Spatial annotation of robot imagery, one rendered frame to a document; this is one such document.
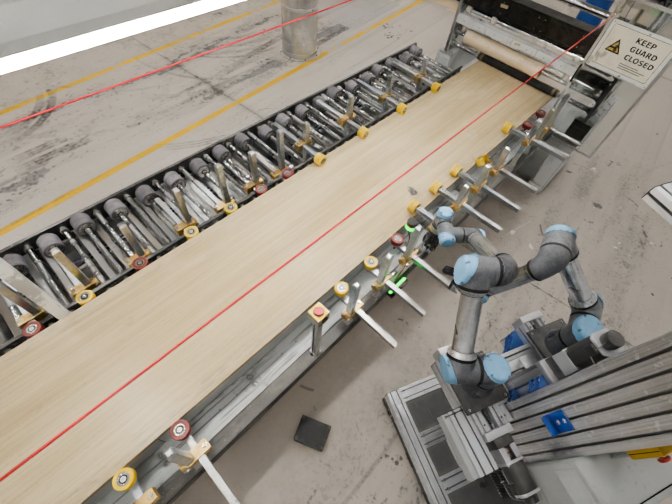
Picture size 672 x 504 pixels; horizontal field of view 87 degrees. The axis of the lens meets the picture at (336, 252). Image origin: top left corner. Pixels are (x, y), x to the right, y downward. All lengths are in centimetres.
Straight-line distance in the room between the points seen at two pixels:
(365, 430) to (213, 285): 142
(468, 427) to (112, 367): 163
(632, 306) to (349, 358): 255
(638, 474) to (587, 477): 19
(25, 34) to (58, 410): 160
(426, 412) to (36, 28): 246
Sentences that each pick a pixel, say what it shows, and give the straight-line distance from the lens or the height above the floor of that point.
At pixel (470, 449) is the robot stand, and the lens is 182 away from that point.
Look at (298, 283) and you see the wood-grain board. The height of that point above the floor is 90.
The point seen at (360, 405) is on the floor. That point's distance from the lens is 271.
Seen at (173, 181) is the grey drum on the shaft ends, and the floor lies 85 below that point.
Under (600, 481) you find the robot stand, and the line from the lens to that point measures 175.
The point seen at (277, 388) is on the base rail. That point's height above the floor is 70.
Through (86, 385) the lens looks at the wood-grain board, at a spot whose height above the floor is 90.
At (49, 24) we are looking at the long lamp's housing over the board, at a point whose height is 235.
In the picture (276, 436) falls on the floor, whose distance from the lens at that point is 266.
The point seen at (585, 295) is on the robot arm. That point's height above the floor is 131.
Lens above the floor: 264
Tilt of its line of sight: 56 degrees down
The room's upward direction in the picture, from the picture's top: 8 degrees clockwise
